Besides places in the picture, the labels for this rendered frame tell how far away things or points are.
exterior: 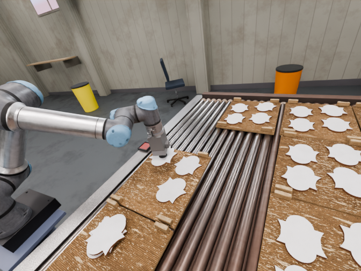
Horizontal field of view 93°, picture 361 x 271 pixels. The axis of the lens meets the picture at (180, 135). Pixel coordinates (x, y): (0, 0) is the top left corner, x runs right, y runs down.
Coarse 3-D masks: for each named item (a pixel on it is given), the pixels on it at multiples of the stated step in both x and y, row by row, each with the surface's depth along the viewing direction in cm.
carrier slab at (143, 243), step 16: (112, 208) 76; (96, 224) 70; (128, 224) 68; (144, 224) 67; (80, 240) 66; (128, 240) 63; (144, 240) 62; (160, 240) 61; (64, 256) 62; (80, 256) 61; (112, 256) 59; (128, 256) 58; (144, 256) 57; (160, 256) 57
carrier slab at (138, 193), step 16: (176, 160) 94; (208, 160) 89; (144, 176) 88; (160, 176) 86; (176, 176) 84; (192, 176) 82; (128, 192) 81; (144, 192) 80; (192, 192) 75; (128, 208) 75; (144, 208) 73; (160, 208) 71; (176, 208) 70; (176, 224) 65
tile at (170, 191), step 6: (168, 180) 82; (174, 180) 81; (180, 180) 81; (162, 186) 80; (168, 186) 79; (174, 186) 78; (180, 186) 78; (162, 192) 77; (168, 192) 76; (174, 192) 76; (180, 192) 75; (162, 198) 74; (168, 198) 74; (174, 198) 73
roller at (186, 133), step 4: (212, 100) 154; (208, 104) 148; (212, 104) 150; (208, 108) 144; (204, 112) 138; (200, 116) 134; (196, 120) 129; (200, 120) 132; (192, 124) 125; (196, 124) 127; (188, 128) 122; (192, 128) 123; (184, 132) 119; (188, 132) 119; (180, 136) 116; (184, 136) 115; (180, 140) 112; (184, 140) 115; (176, 144) 109; (180, 144) 111; (176, 148) 107
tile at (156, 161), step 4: (168, 148) 90; (172, 148) 89; (168, 152) 87; (172, 152) 87; (152, 156) 87; (156, 156) 86; (168, 156) 84; (172, 156) 84; (152, 160) 84; (156, 160) 84; (160, 160) 83; (164, 160) 83; (168, 160) 82; (152, 164) 82; (156, 164) 81; (160, 164) 81; (164, 164) 81
